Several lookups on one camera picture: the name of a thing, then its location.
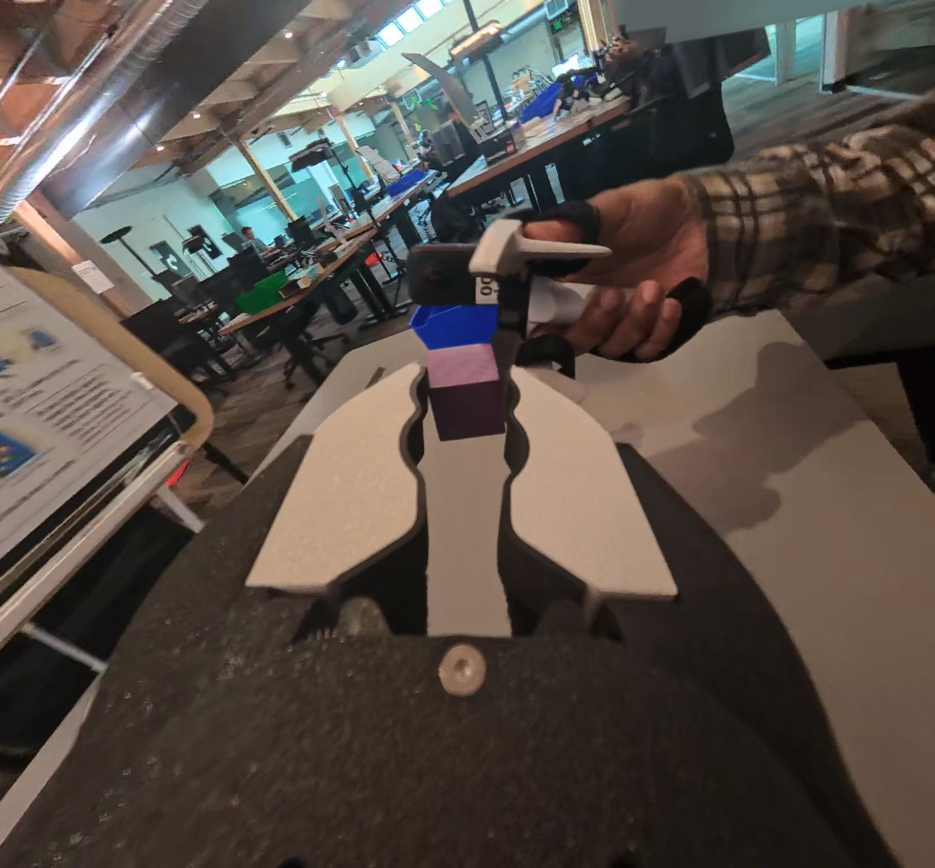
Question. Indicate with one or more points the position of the long wooden workbench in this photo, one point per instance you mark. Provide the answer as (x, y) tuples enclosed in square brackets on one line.
[(329, 261), (540, 141)]

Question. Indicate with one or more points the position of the blue plastic bin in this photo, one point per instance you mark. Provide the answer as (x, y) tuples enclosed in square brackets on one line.
[(453, 324)]

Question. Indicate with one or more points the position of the blue storage bin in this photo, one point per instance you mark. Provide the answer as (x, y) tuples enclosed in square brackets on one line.
[(405, 183), (542, 101)]

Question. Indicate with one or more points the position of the purple wooden cube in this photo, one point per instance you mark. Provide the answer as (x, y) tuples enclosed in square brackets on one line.
[(467, 400)]

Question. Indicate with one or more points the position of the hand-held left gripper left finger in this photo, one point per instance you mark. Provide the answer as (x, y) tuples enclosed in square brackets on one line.
[(343, 503)]

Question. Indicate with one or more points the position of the person's right hand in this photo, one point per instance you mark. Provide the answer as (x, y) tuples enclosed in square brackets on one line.
[(650, 239)]

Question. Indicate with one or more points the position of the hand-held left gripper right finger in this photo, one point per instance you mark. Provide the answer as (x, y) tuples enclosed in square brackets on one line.
[(592, 510)]

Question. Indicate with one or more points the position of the orange traffic cone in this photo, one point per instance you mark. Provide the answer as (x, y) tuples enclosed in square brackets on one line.
[(179, 472)]

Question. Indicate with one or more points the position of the black office chair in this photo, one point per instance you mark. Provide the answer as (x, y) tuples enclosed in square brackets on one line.
[(168, 342)]

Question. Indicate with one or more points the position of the black cardboard box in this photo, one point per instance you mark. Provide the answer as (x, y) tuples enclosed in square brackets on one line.
[(500, 148)]

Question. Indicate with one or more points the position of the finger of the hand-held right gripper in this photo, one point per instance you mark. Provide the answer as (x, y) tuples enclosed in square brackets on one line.
[(509, 338)]

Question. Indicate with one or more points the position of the silver spiral ventilation duct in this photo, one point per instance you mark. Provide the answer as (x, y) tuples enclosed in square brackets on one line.
[(73, 130)]

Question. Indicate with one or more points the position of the grey computer monitor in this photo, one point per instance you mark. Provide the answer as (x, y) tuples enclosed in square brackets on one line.
[(716, 57)]

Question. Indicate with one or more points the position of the green storage bin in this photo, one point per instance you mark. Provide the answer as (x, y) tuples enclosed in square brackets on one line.
[(261, 294)]

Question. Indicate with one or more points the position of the black studio light stand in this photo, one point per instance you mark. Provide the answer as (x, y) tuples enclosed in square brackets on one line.
[(310, 156)]

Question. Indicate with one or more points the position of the person's right forearm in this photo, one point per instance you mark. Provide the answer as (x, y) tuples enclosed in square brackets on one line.
[(803, 225)]

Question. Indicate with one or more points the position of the instruction sign on white stand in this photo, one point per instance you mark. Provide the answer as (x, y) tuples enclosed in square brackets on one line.
[(66, 400)]

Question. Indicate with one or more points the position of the black ceiling duct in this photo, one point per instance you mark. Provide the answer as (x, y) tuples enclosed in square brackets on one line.
[(204, 57)]

